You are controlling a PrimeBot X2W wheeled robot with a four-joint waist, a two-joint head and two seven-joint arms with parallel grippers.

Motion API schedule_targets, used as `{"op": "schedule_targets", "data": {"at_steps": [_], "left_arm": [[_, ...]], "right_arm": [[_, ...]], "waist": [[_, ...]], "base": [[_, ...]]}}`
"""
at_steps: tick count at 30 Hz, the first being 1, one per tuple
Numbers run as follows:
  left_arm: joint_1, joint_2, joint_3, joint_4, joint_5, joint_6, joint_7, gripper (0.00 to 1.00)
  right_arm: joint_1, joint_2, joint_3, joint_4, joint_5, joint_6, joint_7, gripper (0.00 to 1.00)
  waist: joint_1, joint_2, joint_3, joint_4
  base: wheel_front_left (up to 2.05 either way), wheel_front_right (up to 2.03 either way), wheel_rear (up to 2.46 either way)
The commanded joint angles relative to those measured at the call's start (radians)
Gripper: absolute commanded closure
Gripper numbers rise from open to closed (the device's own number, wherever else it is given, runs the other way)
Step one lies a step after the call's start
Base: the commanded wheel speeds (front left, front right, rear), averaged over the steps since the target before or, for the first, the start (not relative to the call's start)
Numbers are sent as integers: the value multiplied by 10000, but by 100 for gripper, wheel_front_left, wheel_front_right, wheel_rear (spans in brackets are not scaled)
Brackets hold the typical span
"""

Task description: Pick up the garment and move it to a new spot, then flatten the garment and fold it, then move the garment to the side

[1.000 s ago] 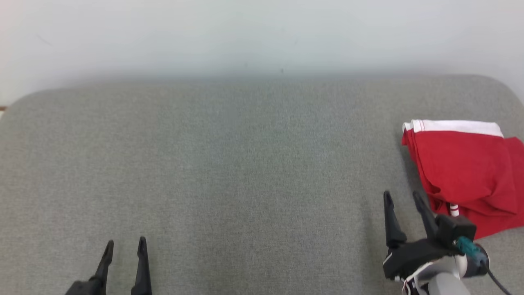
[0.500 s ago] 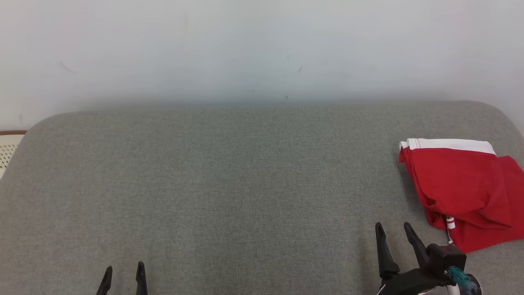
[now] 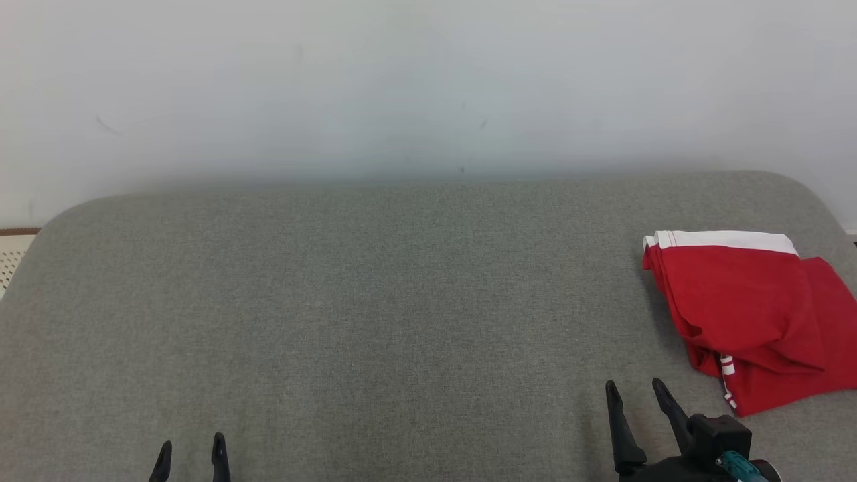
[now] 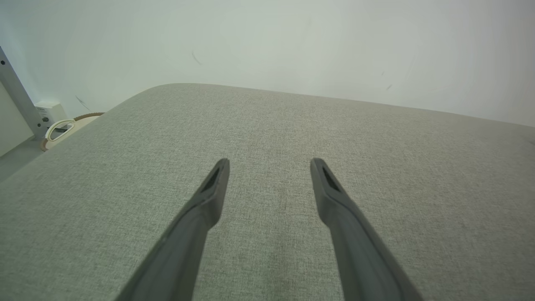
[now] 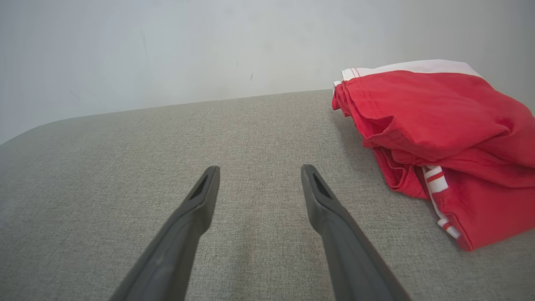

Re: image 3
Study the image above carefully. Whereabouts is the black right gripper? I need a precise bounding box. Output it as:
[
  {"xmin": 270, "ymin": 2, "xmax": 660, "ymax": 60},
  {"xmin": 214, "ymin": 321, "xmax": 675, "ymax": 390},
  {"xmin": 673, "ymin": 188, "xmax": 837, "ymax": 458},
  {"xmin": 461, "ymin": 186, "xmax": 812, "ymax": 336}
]
[{"xmin": 605, "ymin": 378, "xmax": 730, "ymax": 482}]

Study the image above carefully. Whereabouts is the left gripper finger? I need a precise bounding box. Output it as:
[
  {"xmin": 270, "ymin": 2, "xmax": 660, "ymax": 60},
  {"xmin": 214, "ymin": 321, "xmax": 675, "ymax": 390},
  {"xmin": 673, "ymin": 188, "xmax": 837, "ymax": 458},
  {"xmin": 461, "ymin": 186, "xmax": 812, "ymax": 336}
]
[
  {"xmin": 211, "ymin": 432, "xmax": 232, "ymax": 482},
  {"xmin": 149, "ymin": 440, "xmax": 173, "ymax": 482}
]

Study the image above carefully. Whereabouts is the red white basketball jersey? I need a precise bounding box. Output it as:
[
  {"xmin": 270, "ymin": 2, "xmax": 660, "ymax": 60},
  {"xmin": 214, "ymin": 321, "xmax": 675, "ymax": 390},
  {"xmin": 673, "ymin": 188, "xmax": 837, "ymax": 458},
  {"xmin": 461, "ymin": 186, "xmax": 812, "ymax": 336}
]
[{"xmin": 641, "ymin": 230, "xmax": 857, "ymax": 418}]

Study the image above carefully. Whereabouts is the beige perforated basket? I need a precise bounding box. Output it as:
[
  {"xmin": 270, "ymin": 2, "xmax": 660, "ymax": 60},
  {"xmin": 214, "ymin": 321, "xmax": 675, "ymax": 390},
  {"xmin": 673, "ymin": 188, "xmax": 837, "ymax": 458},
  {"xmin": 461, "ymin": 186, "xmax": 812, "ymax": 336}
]
[{"xmin": 0, "ymin": 228, "xmax": 41, "ymax": 299}]

